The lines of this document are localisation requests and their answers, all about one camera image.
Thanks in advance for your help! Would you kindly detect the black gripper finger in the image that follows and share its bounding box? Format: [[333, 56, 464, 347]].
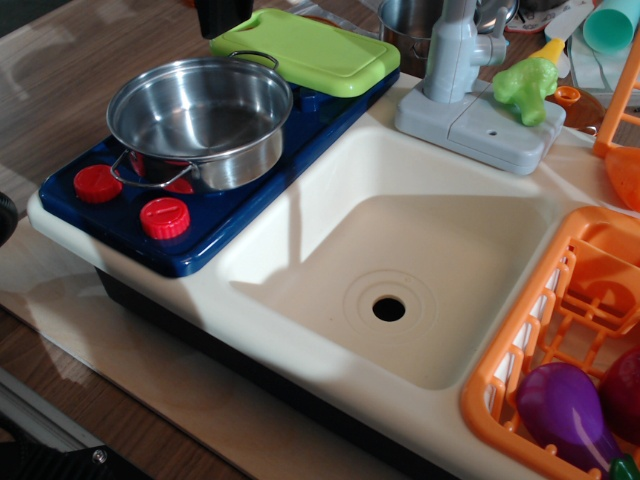
[[194, 0, 253, 39]]

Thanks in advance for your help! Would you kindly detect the stainless steel pan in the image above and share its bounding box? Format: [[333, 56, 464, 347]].
[[106, 51, 294, 194]]

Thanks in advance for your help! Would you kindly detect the blue toy stove top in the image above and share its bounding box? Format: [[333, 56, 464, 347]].
[[38, 68, 401, 279]]

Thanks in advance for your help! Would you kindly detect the left red stove knob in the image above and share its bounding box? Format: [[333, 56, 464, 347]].
[[73, 164, 123, 204]]

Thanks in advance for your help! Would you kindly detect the red stove knob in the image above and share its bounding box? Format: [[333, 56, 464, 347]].
[[73, 164, 123, 204], [139, 197, 191, 240]]

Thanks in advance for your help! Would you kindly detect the right red stove knob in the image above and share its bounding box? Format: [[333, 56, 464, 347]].
[[139, 197, 191, 240]]

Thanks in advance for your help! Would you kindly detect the cream toy sink unit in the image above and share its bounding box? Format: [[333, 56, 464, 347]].
[[26, 73, 640, 480]]

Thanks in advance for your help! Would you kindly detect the green plastic cutting board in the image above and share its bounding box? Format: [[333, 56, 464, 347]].
[[210, 8, 401, 98]]

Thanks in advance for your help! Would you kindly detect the steel pot behind faucet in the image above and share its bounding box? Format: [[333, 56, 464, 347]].
[[377, 0, 443, 78]]

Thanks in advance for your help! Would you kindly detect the grey toy faucet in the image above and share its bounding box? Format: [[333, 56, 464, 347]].
[[395, 1, 565, 175]]

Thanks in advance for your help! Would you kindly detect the black round object left edge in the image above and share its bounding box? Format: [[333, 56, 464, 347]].
[[0, 193, 18, 246]]

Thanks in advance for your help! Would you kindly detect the green toy broccoli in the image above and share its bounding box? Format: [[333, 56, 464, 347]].
[[493, 57, 558, 127]]

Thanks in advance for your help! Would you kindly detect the orange toy lid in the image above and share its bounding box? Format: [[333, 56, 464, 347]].
[[546, 85, 606, 136]]

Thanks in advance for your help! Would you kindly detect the teal plastic cup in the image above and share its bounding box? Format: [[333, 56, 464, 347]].
[[582, 0, 639, 54]]

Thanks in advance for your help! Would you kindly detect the orange dish rack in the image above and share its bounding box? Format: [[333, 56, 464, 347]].
[[461, 206, 639, 479]]

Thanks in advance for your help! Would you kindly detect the purple toy eggplant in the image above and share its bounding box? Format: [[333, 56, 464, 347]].
[[516, 362, 623, 479]]

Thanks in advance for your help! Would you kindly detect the red toy vegetable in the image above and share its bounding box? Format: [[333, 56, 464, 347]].
[[599, 347, 639, 444]]

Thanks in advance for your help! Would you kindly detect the black metal frame corner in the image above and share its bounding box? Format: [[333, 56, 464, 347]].
[[1, 415, 150, 480]]

